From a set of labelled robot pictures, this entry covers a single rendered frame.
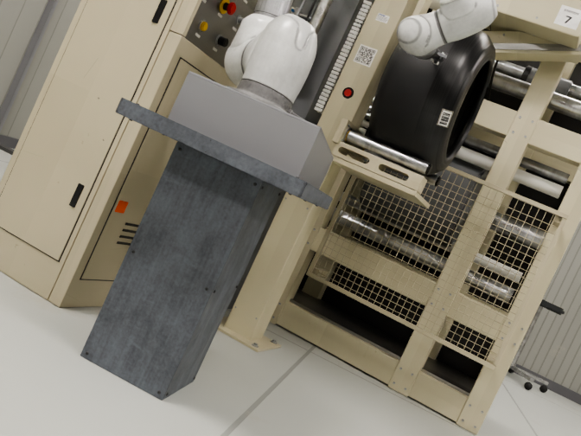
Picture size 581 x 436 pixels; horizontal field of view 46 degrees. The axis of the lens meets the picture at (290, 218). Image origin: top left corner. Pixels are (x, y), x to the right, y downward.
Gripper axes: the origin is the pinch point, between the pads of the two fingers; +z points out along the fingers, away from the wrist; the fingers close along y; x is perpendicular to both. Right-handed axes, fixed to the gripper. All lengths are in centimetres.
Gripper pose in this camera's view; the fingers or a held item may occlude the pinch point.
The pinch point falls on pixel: (436, 58)
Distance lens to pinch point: 244.4
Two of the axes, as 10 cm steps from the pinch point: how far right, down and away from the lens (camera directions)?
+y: -8.5, -4.1, 3.4
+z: 3.8, -0.2, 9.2
